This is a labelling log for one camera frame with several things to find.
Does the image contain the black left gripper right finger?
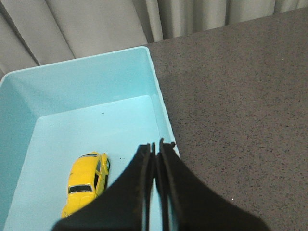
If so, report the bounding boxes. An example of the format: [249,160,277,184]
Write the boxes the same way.
[156,140,269,231]

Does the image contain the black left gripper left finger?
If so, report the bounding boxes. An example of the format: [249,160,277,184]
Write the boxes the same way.
[53,144,155,231]

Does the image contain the yellow toy beetle car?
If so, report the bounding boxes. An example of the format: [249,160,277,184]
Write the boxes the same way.
[61,152,110,218]

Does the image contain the light blue storage box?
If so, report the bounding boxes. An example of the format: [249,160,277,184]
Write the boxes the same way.
[0,46,175,231]

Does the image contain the grey pleated curtain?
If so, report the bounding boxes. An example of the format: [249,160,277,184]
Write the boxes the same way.
[0,0,308,76]

